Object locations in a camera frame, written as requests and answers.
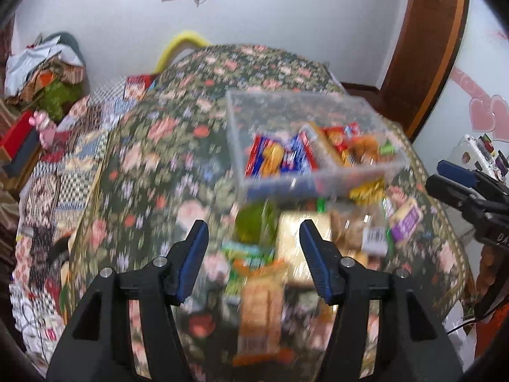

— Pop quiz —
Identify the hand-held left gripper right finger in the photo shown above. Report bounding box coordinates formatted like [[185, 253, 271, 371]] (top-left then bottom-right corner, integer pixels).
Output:
[[299, 220, 467, 382]]

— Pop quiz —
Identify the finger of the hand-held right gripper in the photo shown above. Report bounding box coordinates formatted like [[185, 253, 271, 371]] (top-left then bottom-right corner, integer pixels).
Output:
[[436, 159, 488, 188], [425, 174, 483, 212]]

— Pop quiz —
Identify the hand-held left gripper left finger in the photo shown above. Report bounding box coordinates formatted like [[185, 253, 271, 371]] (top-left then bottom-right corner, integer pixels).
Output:
[[47, 220, 209, 382]]

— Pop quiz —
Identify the clear plastic container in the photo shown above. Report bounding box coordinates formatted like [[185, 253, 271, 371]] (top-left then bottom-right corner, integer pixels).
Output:
[[225, 89, 409, 200]]

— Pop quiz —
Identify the beige cracker packet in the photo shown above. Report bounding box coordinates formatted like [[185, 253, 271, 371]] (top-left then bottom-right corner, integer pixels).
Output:
[[276, 211, 331, 285]]

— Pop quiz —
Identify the white board with stickers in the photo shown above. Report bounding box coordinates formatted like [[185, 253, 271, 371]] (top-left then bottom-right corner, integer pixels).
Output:
[[452, 134, 509, 186]]

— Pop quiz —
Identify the clear cookie bag white label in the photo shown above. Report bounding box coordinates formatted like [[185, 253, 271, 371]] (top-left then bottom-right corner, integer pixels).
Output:
[[329, 206, 391, 265]]

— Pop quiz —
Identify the purple snack packet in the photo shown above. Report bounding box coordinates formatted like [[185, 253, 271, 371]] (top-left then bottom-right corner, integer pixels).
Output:
[[387, 198, 423, 244]]

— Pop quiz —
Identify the green and white snack packet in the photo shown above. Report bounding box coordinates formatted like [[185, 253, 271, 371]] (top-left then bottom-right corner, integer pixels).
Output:
[[222, 243, 276, 304]]

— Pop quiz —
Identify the yellow snack packet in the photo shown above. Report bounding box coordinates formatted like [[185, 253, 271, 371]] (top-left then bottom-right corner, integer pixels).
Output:
[[349, 180, 387, 204]]

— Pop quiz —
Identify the orange cracker packet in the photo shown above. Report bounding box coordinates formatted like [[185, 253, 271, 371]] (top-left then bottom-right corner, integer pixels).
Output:
[[233, 260, 297, 367]]

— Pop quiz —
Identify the floral tablecloth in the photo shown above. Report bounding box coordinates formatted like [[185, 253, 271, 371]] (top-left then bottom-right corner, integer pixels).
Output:
[[67, 44, 469, 382]]

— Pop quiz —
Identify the blue and red snack packet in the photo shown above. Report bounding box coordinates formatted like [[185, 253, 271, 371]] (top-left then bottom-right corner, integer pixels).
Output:
[[244, 133, 319, 178]]

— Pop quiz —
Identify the red and orange snack packet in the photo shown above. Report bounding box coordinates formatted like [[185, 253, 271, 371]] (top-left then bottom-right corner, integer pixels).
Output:
[[308, 123, 392, 168]]

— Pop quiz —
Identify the checked patchwork blanket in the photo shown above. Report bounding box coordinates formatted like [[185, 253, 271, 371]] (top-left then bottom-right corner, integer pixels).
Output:
[[8, 75, 160, 363]]

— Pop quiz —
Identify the pink plush toy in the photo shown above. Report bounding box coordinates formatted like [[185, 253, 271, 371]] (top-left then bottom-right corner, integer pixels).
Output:
[[32, 110, 57, 150]]

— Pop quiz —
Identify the yellow curved tube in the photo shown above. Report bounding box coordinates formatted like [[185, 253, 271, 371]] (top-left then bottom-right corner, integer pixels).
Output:
[[154, 30, 212, 75]]

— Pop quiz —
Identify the red box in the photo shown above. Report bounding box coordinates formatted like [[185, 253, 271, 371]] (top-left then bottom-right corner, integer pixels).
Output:
[[0, 110, 40, 162]]

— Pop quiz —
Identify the pile of clothes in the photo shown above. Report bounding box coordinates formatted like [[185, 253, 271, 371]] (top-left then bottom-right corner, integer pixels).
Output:
[[4, 32, 86, 122]]

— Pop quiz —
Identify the pink heart wall sticker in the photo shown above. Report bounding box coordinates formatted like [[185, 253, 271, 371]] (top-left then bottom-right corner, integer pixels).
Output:
[[468, 93, 509, 143]]

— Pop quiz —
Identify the wooden door frame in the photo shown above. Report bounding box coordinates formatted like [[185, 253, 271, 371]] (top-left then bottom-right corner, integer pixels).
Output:
[[377, 0, 471, 141]]

